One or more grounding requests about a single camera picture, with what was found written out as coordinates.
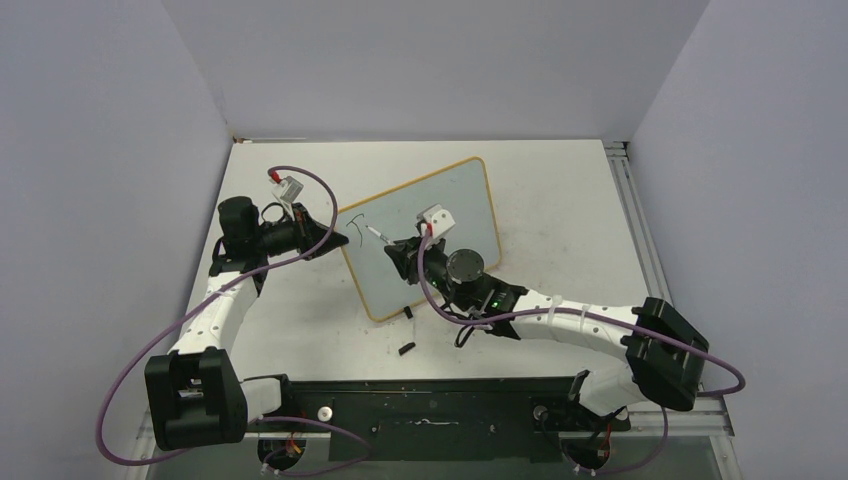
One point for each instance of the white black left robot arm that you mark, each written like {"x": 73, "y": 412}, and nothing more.
{"x": 195, "y": 396}

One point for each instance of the black white marker pen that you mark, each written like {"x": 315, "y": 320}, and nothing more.
{"x": 379, "y": 235}

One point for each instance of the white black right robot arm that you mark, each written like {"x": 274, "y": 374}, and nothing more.
{"x": 658, "y": 352}

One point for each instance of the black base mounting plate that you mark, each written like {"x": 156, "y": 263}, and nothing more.
{"x": 404, "y": 444}

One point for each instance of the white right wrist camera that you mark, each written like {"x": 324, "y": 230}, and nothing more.
{"x": 436, "y": 220}

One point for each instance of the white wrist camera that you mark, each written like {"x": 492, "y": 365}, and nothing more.
{"x": 285, "y": 190}
{"x": 436, "y": 220}

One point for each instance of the black marker cap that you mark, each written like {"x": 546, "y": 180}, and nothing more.
{"x": 406, "y": 348}

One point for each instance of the aluminium front frame rail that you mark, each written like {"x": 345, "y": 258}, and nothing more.
{"x": 149, "y": 414}

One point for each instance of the yellow framed whiteboard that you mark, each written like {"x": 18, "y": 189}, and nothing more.
{"x": 454, "y": 204}

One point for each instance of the aluminium right side rail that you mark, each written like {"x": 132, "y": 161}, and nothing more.
{"x": 616, "y": 153}

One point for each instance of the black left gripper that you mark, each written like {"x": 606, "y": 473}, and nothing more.
{"x": 312, "y": 238}

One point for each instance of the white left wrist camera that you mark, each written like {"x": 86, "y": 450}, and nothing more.
{"x": 285, "y": 190}

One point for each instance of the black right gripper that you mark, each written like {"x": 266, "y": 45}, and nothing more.
{"x": 405, "y": 251}

